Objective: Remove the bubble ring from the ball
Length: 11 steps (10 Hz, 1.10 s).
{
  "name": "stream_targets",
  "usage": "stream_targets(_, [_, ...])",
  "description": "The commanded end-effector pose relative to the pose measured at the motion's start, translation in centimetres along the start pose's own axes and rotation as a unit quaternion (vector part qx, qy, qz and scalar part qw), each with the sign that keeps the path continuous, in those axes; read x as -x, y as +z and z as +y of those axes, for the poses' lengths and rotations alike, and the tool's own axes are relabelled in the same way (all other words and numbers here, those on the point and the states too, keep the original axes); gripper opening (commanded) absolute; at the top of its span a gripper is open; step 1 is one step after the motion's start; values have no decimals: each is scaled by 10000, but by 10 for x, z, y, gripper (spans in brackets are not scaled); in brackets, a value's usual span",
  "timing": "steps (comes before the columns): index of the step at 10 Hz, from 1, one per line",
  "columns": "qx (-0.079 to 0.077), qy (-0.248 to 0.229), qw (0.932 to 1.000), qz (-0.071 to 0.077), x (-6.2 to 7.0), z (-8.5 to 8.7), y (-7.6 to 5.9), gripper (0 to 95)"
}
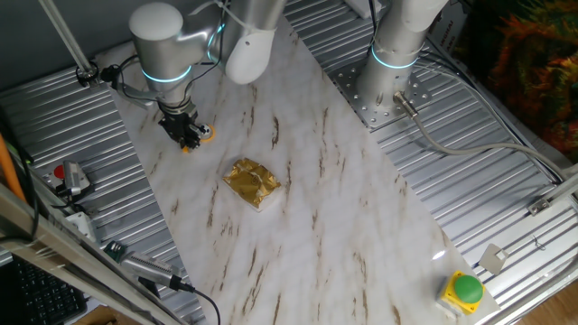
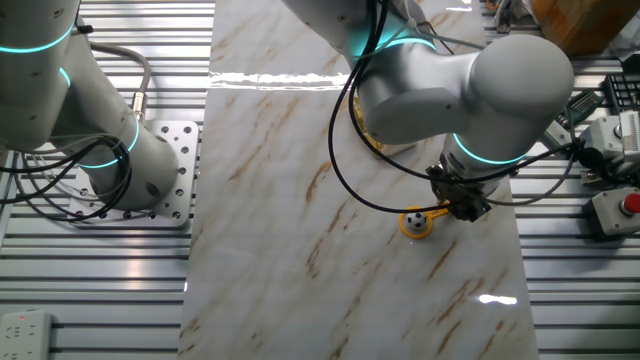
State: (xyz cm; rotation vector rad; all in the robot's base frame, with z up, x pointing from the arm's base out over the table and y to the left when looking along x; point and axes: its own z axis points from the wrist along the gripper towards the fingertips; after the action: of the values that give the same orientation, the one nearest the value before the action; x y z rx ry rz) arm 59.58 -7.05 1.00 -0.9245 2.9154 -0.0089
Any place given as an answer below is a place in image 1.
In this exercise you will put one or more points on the small grey plate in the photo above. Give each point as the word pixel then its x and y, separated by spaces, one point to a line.
pixel 493 258

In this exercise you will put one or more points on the silver finned device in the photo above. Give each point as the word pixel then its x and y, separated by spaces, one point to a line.
pixel 149 268

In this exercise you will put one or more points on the aluminium rail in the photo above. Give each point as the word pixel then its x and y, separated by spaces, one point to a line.
pixel 564 187

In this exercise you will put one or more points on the orange pole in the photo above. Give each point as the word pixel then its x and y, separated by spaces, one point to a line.
pixel 9 171

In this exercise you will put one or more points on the small soccer ball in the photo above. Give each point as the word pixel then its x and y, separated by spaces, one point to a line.
pixel 207 131

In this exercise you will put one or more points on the aluminium pole with foot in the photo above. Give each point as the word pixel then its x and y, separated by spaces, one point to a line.
pixel 68 40

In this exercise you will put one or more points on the black keyboard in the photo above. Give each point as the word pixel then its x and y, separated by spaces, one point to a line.
pixel 45 298

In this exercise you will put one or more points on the grey box red stop button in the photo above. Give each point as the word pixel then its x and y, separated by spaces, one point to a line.
pixel 58 172

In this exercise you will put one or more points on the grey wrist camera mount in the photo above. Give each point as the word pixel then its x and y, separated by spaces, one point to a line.
pixel 140 98

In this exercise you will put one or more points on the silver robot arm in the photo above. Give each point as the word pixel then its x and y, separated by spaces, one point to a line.
pixel 158 52

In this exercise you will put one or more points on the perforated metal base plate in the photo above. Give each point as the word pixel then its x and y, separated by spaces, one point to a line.
pixel 375 115

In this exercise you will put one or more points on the green circuit board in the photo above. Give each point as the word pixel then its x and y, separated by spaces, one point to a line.
pixel 114 250

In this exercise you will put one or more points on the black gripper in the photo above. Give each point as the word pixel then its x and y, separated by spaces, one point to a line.
pixel 178 125

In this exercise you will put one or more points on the aluminium frame beam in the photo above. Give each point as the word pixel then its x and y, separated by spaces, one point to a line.
pixel 45 244

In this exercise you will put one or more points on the small metal corner bracket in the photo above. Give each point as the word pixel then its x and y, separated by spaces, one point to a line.
pixel 539 206

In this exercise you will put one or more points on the white printed carton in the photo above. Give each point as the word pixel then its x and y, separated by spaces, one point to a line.
pixel 449 31

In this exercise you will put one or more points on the gold foil packet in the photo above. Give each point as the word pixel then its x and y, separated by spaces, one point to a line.
pixel 250 182

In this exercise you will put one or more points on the orange green patterned cloth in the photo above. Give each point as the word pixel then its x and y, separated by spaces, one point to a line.
pixel 533 67

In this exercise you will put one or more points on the yellow box green push button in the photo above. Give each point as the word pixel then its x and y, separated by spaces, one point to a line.
pixel 467 289

